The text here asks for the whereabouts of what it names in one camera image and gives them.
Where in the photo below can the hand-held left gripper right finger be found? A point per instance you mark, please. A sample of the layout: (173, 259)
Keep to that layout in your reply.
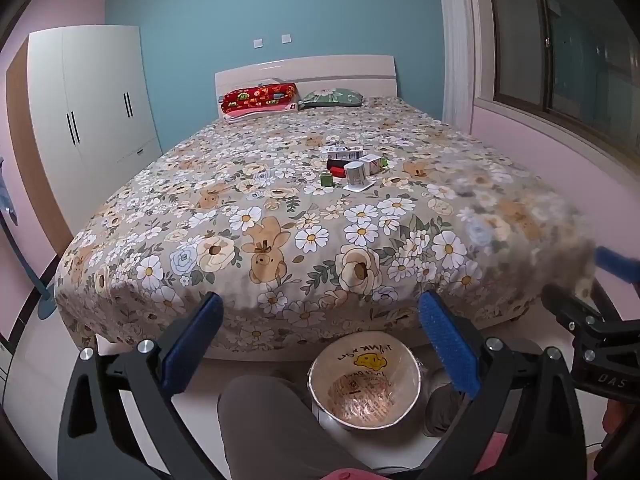
(447, 345)

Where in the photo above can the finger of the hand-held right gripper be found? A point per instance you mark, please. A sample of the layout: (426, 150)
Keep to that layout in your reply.
(595, 325)
(617, 265)

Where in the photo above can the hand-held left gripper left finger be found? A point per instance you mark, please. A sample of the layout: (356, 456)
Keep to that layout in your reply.
(192, 345)

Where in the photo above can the white bin with yellow smiley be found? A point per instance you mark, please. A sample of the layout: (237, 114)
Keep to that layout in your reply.
(365, 360)

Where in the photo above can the white paper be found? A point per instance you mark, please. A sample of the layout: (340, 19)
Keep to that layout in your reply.
(367, 186)

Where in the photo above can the white carton with green print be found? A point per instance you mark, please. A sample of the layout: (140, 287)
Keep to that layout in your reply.
(374, 165)

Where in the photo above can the small green box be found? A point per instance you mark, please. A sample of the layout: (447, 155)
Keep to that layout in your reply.
(326, 179)

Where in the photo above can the person's right shoe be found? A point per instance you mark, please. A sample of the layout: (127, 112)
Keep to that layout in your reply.
(442, 410)

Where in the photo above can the blue stand base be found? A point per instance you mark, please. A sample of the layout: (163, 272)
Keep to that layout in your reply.
(46, 302)

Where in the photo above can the window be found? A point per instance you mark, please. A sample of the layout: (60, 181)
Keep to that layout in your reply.
(565, 45)

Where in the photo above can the pink pillow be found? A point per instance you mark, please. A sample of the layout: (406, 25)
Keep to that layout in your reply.
(265, 110)

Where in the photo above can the white wardrobe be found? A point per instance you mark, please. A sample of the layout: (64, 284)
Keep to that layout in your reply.
(95, 110)

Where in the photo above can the red printed pillow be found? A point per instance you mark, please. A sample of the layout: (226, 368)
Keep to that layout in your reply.
(257, 97)

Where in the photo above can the white curtain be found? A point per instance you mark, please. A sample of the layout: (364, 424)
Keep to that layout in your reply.
(457, 45)

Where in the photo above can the green floral pillow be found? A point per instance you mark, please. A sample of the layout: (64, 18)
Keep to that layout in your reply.
(330, 97)

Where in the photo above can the white headboard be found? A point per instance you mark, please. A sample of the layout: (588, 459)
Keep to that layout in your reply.
(310, 70)

